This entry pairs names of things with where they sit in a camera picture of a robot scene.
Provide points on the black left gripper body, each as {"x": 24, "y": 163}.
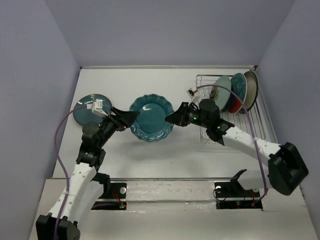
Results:
{"x": 112, "y": 125}

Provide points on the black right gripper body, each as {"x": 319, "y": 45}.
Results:
{"x": 193, "y": 116}

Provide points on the light green flower plate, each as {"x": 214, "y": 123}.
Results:
{"x": 219, "y": 92}

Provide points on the teal scalloped plate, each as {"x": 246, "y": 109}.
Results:
{"x": 150, "y": 125}

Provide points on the dark teal blossom plate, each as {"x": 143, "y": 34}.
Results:
{"x": 82, "y": 115}

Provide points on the red and teal plate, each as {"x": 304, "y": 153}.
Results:
{"x": 239, "y": 87}

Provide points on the grey cream plate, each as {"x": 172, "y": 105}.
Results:
{"x": 252, "y": 89}

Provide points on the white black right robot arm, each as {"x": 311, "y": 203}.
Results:
{"x": 286, "y": 167}

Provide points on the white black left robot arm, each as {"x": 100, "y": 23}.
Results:
{"x": 86, "y": 184}

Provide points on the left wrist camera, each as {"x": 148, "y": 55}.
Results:
{"x": 96, "y": 108}

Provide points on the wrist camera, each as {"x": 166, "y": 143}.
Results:
{"x": 96, "y": 108}
{"x": 193, "y": 94}

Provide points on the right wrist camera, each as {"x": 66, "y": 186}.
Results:
{"x": 193, "y": 94}

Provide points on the metal wire dish rack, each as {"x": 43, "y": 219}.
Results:
{"x": 238, "y": 119}

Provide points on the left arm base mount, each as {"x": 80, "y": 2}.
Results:
{"x": 114, "y": 200}

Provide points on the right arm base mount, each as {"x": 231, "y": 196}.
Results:
{"x": 230, "y": 195}

